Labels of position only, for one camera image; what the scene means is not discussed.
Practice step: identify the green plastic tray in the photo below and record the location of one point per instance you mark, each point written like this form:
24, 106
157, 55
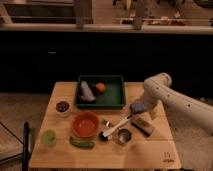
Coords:
112, 98

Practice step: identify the black chair frame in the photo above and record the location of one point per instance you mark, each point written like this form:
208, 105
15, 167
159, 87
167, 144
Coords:
25, 154

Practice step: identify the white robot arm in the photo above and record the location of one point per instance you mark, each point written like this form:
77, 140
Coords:
158, 88

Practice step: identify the metal cup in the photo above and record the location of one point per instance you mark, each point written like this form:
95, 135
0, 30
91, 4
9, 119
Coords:
124, 136

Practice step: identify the small bowl with dark contents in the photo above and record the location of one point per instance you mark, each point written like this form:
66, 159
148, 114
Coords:
62, 108

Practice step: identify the red bowl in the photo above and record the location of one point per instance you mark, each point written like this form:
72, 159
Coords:
85, 124

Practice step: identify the light green cup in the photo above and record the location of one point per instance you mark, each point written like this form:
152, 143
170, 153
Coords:
48, 138

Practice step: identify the blue sponge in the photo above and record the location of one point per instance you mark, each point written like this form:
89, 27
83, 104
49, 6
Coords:
137, 108

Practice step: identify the wooden block with dark side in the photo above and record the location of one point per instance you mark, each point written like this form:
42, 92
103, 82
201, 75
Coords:
142, 125

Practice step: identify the grey crumpled cloth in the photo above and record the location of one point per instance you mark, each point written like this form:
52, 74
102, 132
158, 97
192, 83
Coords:
86, 93

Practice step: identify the green pepper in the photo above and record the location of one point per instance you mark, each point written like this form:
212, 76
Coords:
81, 144

